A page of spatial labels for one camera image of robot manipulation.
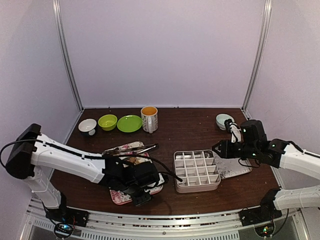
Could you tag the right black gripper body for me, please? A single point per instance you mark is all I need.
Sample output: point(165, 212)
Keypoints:
point(234, 153)

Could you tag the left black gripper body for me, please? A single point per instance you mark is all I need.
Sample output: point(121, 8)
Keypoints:
point(132, 188)

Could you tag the pink rabbit tin lid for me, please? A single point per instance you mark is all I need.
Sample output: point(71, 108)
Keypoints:
point(230, 167)

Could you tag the floral pink tray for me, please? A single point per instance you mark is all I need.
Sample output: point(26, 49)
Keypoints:
point(119, 170)

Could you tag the pink divided tin box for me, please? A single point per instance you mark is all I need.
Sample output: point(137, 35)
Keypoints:
point(198, 171)

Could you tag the metal serving tongs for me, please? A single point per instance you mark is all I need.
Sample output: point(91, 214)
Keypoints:
point(139, 149)

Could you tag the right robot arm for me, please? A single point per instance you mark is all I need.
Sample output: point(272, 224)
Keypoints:
point(277, 153)

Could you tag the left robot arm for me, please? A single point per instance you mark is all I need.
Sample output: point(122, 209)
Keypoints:
point(33, 149)

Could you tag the pale blue tea bowl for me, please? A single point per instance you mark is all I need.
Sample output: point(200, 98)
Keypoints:
point(221, 118)

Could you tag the green plate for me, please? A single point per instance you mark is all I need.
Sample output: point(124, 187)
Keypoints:
point(129, 123)

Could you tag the green bowl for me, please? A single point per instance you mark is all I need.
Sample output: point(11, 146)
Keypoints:
point(108, 122)

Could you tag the floral white mug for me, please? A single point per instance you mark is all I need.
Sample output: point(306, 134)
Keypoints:
point(149, 116)

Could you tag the black white bowl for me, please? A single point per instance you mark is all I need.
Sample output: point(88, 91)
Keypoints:
point(88, 127)

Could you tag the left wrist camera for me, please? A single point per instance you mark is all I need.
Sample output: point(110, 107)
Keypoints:
point(141, 199)

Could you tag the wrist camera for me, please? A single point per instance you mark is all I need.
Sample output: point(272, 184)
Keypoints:
point(141, 199)
point(232, 128)

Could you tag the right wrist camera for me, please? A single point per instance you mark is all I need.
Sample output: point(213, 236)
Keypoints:
point(232, 128)

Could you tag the right aluminium frame post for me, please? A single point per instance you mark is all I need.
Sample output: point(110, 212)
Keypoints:
point(264, 30)

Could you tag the aluminium frame post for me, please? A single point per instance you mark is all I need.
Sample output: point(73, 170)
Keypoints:
point(264, 30)
point(65, 54)

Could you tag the front aluminium rail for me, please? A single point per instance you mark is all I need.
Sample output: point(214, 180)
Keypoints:
point(224, 225)

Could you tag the left aluminium frame post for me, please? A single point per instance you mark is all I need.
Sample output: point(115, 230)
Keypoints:
point(65, 54)

